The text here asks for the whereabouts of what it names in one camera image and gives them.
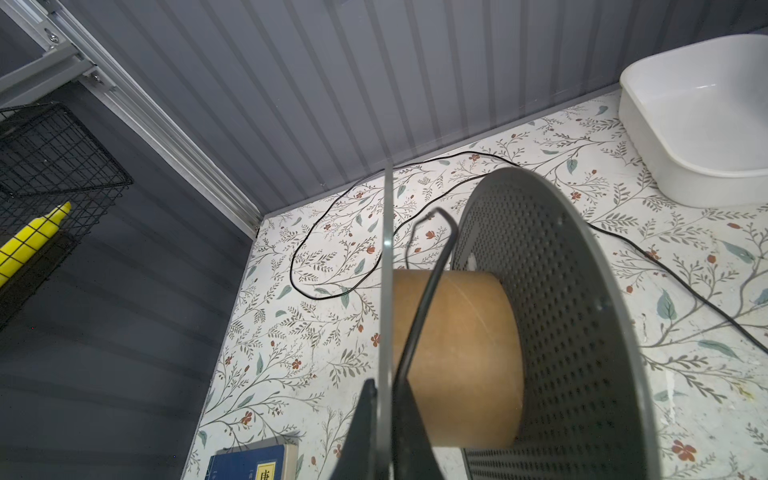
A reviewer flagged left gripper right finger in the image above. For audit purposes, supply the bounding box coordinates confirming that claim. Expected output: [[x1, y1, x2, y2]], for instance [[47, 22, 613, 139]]
[[392, 381, 444, 480]]

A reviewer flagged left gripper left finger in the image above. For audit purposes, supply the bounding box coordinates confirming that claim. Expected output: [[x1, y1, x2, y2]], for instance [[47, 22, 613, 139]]
[[330, 379, 377, 480]]

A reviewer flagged grey perforated cable spool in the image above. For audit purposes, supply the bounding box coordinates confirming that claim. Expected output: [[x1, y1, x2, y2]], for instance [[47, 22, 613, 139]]
[[384, 168, 661, 479]]

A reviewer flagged black cable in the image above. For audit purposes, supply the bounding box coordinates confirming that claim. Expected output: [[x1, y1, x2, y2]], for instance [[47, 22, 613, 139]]
[[289, 149, 768, 385]]

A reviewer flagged blue book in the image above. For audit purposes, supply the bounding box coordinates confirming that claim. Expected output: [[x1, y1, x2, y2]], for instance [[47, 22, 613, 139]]
[[205, 443, 298, 480]]

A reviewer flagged floral table mat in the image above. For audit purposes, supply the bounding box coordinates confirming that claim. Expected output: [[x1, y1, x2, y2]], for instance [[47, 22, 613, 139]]
[[183, 92, 767, 479]]

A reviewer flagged yellow marker pen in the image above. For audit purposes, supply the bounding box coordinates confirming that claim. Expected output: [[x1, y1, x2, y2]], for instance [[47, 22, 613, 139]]
[[1, 201, 72, 287]]

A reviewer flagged white plastic bin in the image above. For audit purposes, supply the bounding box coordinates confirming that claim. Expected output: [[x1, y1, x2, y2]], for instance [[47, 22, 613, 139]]
[[619, 34, 767, 208]]

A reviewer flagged black wire wall basket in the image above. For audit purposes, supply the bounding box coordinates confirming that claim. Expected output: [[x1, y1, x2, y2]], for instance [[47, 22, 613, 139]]
[[1, 102, 133, 325]]

